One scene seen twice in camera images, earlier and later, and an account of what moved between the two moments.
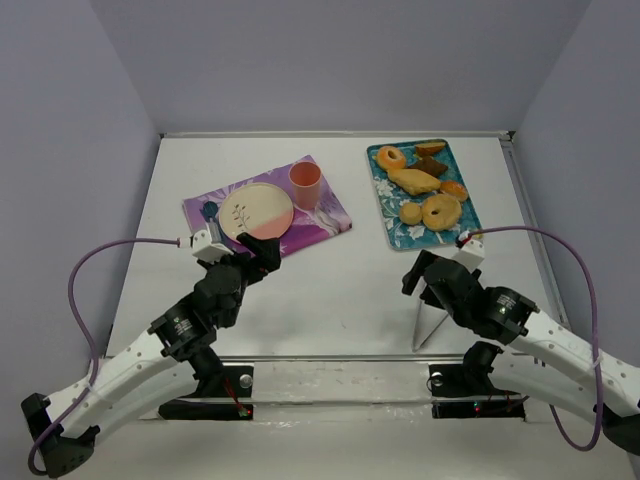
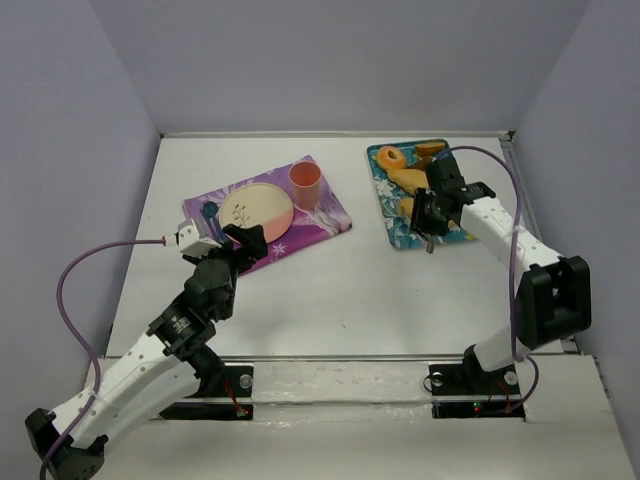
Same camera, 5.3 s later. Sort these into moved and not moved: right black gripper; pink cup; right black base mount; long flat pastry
Moved: right black gripper
Not moved: long flat pastry; right black base mount; pink cup
